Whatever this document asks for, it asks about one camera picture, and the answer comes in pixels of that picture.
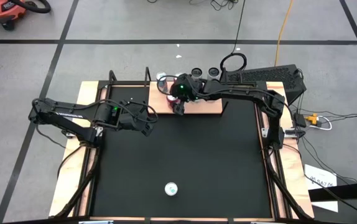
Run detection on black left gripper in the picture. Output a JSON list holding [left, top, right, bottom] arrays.
[[119, 102, 156, 138]]

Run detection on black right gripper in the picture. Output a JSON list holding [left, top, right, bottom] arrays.
[[169, 74, 205, 116]]

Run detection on blue silver Red Bull can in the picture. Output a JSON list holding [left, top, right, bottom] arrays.
[[155, 71, 169, 93], [164, 181, 179, 197]]

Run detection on Celsius Peach Vibe can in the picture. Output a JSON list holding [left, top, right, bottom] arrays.
[[190, 67, 203, 80]]

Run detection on Celsius Tropical Vibe can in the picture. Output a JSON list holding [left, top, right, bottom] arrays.
[[207, 67, 220, 81]]

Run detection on black table mat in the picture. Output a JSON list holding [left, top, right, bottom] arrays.
[[91, 85, 274, 218]]

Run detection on black perforated computer case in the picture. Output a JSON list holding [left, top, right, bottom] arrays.
[[225, 63, 307, 106]]

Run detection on black power brick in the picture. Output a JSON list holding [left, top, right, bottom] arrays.
[[293, 112, 307, 128]]

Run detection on yellow power plug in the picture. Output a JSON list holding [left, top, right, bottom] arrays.
[[304, 113, 319, 125]]

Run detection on white paper sheet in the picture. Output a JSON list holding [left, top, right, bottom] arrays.
[[304, 164, 338, 213]]

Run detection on black bar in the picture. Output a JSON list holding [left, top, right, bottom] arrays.
[[308, 179, 357, 203]]

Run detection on wooden shelf with black frame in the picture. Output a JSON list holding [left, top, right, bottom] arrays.
[[143, 66, 230, 117]]

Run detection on black metal table frame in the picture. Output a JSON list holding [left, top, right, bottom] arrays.
[[49, 70, 315, 224]]

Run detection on black coiled cable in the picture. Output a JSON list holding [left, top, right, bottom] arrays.
[[220, 0, 248, 74]]

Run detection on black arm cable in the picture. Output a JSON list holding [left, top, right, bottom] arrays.
[[34, 124, 67, 149]]

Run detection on yellow extension cable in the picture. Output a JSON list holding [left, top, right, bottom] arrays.
[[273, 0, 295, 67]]

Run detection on white cable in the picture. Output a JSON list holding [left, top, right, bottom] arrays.
[[317, 115, 333, 131]]

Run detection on black vacuum hose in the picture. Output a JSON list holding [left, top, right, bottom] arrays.
[[10, 0, 52, 15]]

